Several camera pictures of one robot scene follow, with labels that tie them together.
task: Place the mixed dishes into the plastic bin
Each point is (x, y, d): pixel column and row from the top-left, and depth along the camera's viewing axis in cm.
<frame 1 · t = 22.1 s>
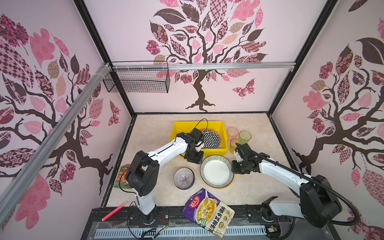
left hand: (198, 164, 84), fingers open
right hand: (231, 168, 87), fingers closed
pink translucent cup: (232, 133, 105), point 5 cm above the table
green translucent cup: (245, 136, 98), point 9 cm above the table
yellow translucent cup: (233, 141, 96), point 8 cm above the table
black white geometric plate: (212, 139, 105), on the table
white striped rim plate: (216, 171, 93), on the table
yellow dotted plate: (224, 187, 82), point 4 cm above the table
purple patterned bowl: (184, 178, 84), point 4 cm above the table

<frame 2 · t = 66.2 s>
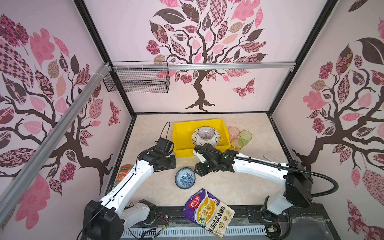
left hand: (172, 166, 79), fingers open
right hand: (196, 168, 78), fingers open
purple patterned bowl: (206, 133, 103), point 6 cm above the table
blue floral bowl: (185, 178, 85), point 3 cm above the table
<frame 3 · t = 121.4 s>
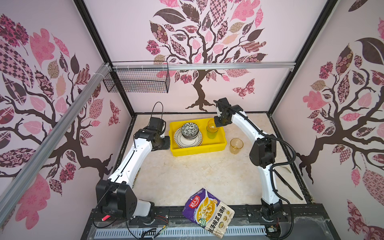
left hand: (165, 146, 82), fingers open
right hand: (219, 120, 97), fingers closed
green translucent cup: (211, 135, 104), point 4 cm above the table
green patterned bowl: (189, 130, 100), point 9 cm above the table
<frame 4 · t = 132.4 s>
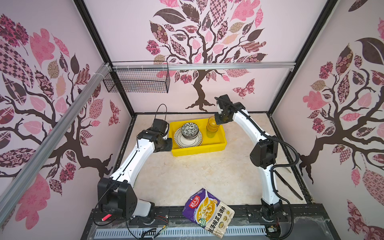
left hand: (167, 148, 82), fingers open
right hand: (219, 117, 95), fingers closed
yellow translucent cup: (211, 125, 94), point 16 cm above the table
